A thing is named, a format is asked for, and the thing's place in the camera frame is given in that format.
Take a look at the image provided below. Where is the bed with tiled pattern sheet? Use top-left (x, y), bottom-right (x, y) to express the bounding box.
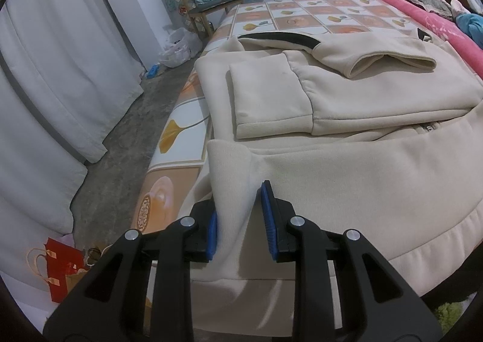
top-left (134, 0), bottom-right (469, 312)

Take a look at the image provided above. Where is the blue plush cloth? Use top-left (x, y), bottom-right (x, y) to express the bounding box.
top-left (455, 12), bottom-right (483, 43)

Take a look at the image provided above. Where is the cream zip jacket black trim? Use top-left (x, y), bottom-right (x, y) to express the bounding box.
top-left (190, 30), bottom-right (483, 331)

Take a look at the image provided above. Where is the white plush cloth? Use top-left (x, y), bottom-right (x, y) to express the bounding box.
top-left (449, 0), bottom-right (483, 16)

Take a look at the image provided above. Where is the white curtain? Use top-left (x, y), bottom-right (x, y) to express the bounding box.
top-left (0, 0), bottom-right (146, 235)

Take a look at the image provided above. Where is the pink floral blanket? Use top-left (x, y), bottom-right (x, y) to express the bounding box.
top-left (345, 0), bottom-right (483, 67)

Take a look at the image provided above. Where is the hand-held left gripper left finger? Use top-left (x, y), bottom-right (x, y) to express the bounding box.
top-left (43, 199), bottom-right (219, 329)

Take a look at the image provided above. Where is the brown paper bag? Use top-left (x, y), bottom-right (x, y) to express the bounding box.
top-left (66, 244), bottom-right (114, 295)

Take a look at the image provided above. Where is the wooden chair dark seat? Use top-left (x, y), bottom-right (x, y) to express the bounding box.
top-left (169, 0), bottom-right (246, 39)

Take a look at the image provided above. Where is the person's green fuzzy garment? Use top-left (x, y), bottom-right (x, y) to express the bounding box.
top-left (434, 300), bottom-right (477, 328)

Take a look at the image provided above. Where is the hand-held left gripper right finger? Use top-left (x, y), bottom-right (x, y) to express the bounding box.
top-left (260, 181), bottom-right (442, 329)

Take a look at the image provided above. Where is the red paper gift bag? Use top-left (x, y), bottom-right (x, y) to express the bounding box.
top-left (44, 237), bottom-right (85, 304)

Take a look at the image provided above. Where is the white plastic bag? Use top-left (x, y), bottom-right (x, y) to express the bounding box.
top-left (158, 27), bottom-right (202, 69)

